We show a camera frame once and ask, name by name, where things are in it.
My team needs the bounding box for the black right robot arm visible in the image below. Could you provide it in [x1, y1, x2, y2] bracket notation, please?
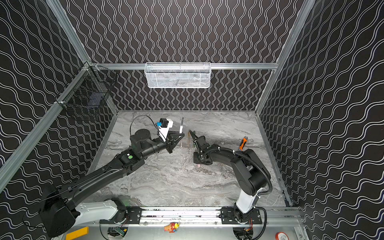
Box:
[189, 131, 273, 223]

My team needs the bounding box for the red yellow toy figure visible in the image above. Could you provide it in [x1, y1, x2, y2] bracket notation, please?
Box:
[164, 222, 180, 233]

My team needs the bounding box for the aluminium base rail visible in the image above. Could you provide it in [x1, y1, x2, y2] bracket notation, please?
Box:
[98, 206, 301, 226]

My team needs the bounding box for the black wire basket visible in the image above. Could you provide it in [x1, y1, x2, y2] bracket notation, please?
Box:
[60, 66, 118, 122]

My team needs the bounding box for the white wire mesh basket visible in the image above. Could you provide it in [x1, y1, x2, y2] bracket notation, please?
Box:
[144, 62, 212, 89]

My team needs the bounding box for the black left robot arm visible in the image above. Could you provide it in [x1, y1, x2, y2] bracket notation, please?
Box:
[38, 129, 185, 238]

